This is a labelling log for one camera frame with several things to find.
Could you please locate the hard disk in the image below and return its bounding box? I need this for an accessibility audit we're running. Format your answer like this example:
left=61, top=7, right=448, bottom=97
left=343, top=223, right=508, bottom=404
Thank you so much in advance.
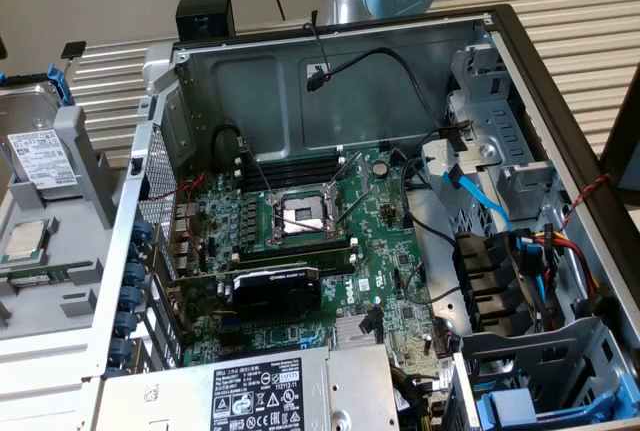
left=0, top=64, right=84, bottom=202

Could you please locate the blue disk carrier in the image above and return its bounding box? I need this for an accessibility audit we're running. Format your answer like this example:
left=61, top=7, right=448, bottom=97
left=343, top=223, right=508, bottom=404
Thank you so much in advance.
left=474, top=375, right=640, bottom=425

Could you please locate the metal socket cover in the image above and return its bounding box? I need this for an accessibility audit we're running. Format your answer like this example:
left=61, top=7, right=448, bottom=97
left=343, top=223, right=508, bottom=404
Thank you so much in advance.
left=319, top=179, right=351, bottom=232

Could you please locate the CPU socket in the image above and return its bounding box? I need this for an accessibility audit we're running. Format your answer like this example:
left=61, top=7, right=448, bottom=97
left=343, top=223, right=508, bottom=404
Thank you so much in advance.
left=262, top=181, right=351, bottom=248

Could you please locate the black RAM slot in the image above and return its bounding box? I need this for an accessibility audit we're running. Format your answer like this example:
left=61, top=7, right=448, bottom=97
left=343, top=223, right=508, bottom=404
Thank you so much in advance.
left=238, top=156, right=346, bottom=177
left=234, top=250, right=360, bottom=275
left=234, top=168, right=344, bottom=191
left=233, top=236, right=357, bottom=258

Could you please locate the metal locking lever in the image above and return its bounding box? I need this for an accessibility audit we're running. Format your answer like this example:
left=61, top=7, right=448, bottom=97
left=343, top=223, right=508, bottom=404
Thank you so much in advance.
left=238, top=136, right=275, bottom=198
left=327, top=152, right=364, bottom=187

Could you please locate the green Dell motherboard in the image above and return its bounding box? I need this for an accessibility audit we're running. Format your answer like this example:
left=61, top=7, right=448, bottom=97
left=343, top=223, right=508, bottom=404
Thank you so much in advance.
left=168, top=144, right=454, bottom=390

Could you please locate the black graphics card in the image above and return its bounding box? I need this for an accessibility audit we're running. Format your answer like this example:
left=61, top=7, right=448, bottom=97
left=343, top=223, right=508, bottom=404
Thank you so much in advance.
left=167, top=264, right=324, bottom=322

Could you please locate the open grey PC case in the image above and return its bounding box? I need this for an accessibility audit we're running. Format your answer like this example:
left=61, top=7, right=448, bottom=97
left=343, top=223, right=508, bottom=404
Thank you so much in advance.
left=82, top=3, right=640, bottom=431

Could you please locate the silver chipset heatsink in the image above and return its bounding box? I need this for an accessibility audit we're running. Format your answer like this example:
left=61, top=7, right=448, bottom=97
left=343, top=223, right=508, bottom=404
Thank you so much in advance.
left=333, top=314, right=387, bottom=351

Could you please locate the grey metal drive cage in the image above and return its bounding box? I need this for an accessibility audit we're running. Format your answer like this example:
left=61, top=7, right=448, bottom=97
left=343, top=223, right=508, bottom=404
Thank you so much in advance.
left=447, top=43, right=557, bottom=225

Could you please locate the blue expansion card retainer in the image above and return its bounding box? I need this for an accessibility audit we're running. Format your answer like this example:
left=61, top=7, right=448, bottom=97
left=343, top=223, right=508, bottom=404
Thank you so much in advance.
left=112, top=218, right=154, bottom=370

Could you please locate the black connector with blue tab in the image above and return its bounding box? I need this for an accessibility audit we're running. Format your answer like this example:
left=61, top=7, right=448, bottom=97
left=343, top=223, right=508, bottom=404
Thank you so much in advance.
left=507, top=230, right=549, bottom=275

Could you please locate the silver power supply unit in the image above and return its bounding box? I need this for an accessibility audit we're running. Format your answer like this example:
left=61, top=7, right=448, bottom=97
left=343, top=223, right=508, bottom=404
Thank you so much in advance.
left=99, top=343, right=401, bottom=431

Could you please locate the grey parts rack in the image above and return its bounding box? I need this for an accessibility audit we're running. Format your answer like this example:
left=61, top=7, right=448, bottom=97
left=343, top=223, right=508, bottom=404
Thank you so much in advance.
left=0, top=104, right=132, bottom=340

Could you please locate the green RAM stick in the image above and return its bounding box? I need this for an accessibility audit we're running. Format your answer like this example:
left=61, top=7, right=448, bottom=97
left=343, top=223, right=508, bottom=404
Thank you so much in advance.
left=0, top=260, right=96, bottom=292

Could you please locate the silver CPU chip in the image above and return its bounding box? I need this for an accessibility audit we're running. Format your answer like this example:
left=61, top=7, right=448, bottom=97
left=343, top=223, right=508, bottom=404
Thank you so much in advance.
left=2, top=217, right=55, bottom=266

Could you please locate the dark brown panel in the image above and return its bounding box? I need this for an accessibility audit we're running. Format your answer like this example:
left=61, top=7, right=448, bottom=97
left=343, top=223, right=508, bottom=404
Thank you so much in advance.
left=598, top=63, right=640, bottom=212

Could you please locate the black wire with flat connector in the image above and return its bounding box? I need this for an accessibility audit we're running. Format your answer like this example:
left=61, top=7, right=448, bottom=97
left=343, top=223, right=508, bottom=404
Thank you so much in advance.
left=305, top=47, right=474, bottom=140

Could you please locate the thin red black wire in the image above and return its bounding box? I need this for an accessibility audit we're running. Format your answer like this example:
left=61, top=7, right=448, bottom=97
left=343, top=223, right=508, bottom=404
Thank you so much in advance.
left=302, top=20, right=334, bottom=81

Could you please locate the short black wire loop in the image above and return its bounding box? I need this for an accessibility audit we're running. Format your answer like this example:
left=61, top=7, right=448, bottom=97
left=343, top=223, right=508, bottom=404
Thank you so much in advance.
left=212, top=123, right=251, bottom=165

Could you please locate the grey wire holder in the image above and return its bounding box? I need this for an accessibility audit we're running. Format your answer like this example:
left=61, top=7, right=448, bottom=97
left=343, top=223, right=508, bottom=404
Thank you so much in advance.
left=421, top=139, right=484, bottom=190

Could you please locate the black looping wire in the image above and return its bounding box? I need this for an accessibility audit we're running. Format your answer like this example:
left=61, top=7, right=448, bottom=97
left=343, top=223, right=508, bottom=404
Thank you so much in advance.
left=399, top=128, right=459, bottom=247

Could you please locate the thin black wire orange plug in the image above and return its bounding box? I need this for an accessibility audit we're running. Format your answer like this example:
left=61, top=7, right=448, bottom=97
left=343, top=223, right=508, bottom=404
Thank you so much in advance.
left=402, top=261, right=464, bottom=308

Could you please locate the blue SATA wire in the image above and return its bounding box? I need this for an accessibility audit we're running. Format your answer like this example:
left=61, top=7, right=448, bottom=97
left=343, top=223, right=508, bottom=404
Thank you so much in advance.
left=441, top=164, right=515, bottom=233

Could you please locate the black box bracket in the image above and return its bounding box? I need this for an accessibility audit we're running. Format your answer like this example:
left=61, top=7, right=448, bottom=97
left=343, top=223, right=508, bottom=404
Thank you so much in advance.
left=174, top=0, right=236, bottom=45

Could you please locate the braided power cable bundle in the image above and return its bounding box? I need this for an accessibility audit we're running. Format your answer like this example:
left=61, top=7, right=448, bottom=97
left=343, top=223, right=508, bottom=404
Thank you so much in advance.
left=389, top=363, right=444, bottom=431

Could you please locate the white barcode cable tag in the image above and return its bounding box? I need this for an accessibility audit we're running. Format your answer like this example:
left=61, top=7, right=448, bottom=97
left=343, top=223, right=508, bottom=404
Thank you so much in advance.
left=435, top=356, right=456, bottom=395

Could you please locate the light blue data wire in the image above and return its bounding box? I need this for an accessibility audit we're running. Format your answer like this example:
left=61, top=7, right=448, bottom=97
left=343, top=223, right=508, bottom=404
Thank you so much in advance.
left=529, top=270, right=552, bottom=335

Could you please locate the red yellow power wire bundle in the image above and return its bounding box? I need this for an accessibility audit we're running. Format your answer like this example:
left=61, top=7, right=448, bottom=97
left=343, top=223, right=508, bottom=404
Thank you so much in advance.
left=532, top=229, right=604, bottom=312

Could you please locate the red black twisted wire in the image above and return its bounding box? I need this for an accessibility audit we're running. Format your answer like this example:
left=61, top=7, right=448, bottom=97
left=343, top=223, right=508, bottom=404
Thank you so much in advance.
left=559, top=173, right=611, bottom=232

